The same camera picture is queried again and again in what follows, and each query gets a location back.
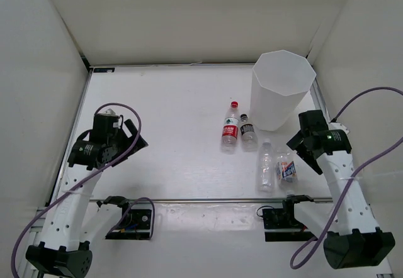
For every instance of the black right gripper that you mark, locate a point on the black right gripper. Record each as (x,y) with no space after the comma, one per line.
(310,160)

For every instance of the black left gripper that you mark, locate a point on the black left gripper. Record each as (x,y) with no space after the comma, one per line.
(140,144)

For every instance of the blue label crushed bottle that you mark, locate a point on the blue label crushed bottle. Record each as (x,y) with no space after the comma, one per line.
(286,174)

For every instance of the clear unlabeled plastic bottle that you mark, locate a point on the clear unlabeled plastic bottle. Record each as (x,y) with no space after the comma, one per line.
(265,171)

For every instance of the black label plastic bottle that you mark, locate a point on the black label plastic bottle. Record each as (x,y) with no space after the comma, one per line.
(248,134)

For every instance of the red label plastic bottle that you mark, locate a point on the red label plastic bottle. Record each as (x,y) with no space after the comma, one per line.
(230,128)

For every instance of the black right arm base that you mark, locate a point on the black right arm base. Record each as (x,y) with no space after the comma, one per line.
(279,226)

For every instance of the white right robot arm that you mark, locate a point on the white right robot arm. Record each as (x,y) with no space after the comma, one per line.
(350,236)

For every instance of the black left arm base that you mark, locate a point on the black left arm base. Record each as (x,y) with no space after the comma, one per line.
(137,223)

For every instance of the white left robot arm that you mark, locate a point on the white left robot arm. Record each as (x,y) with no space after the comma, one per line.
(66,247)

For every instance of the white octagonal plastic bin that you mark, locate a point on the white octagonal plastic bin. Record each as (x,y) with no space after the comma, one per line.
(280,80)

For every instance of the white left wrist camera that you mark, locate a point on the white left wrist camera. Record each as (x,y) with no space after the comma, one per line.
(108,112)

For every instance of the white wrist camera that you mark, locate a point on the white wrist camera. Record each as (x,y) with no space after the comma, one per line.
(108,112)
(338,126)

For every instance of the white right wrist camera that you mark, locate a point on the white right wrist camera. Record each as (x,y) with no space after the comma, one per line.
(338,126)

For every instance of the aluminium table edge rail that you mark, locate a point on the aluminium table edge rail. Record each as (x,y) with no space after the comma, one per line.
(224,200)

